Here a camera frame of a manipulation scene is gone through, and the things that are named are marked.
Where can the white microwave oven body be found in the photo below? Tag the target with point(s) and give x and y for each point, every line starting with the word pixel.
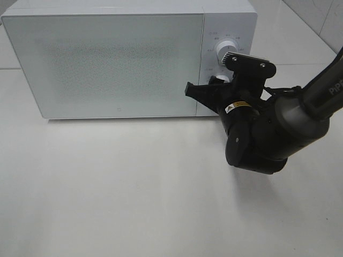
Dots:
pixel 221 19

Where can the white microwave door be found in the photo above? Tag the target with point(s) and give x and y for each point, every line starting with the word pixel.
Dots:
pixel 109 66

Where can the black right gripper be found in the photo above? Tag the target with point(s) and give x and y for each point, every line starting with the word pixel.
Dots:
pixel 242 93

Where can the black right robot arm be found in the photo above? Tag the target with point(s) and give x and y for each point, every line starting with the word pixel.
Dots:
pixel 265 126

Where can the white microwave knob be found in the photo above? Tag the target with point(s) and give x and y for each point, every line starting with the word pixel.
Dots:
pixel 224 46
pixel 223 78

